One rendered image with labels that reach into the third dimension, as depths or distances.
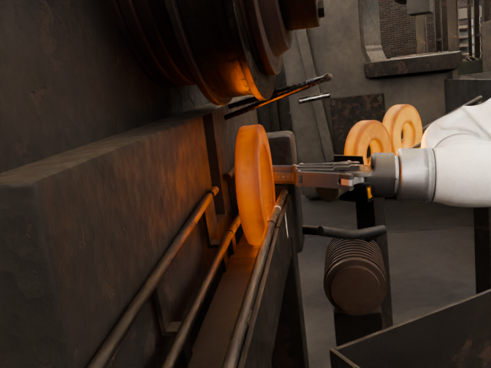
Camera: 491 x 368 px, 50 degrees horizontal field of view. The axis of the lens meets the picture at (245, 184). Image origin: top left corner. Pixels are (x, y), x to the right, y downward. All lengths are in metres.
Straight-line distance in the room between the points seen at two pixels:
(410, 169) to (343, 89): 2.63
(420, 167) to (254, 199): 0.29
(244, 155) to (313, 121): 2.83
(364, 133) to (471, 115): 0.27
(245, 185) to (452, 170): 0.34
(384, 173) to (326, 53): 2.66
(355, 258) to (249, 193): 0.43
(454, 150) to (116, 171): 0.58
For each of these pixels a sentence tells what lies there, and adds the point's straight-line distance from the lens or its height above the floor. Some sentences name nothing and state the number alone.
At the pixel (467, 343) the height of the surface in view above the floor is 0.68.
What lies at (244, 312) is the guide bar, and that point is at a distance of 0.55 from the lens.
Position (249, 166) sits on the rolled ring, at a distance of 0.74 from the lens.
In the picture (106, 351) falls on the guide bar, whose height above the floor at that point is 0.73.
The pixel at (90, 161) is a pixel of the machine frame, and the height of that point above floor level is 0.87.
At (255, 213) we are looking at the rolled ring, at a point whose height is 0.73.
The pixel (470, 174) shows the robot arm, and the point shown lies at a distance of 0.89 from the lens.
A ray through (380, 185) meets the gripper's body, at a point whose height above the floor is 0.72.
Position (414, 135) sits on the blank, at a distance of 1.41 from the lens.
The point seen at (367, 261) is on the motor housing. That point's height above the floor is 0.52.
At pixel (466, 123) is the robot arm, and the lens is 1.03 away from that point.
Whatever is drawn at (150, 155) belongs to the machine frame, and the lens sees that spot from 0.58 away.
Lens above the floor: 0.93
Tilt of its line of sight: 12 degrees down
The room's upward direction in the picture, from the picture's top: 7 degrees counter-clockwise
